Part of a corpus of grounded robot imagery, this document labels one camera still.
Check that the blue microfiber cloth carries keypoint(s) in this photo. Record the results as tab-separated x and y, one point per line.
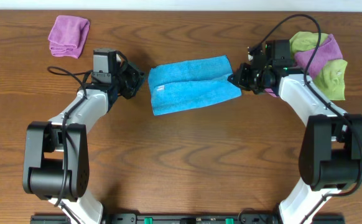
190	85

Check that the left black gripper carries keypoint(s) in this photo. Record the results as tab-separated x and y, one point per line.
134	81

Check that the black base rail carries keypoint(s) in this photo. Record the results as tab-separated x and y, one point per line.
130	218

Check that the crumpled green cloth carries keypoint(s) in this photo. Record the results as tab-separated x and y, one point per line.
335	77

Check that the folded purple cloth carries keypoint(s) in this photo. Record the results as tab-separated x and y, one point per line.
68	36

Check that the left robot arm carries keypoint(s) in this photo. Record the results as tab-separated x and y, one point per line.
56	161

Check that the crumpled purple cloth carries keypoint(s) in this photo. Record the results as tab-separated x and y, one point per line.
322	54

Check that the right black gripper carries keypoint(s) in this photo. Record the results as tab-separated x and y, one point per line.
243	78

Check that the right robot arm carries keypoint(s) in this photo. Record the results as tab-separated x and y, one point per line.
330	159

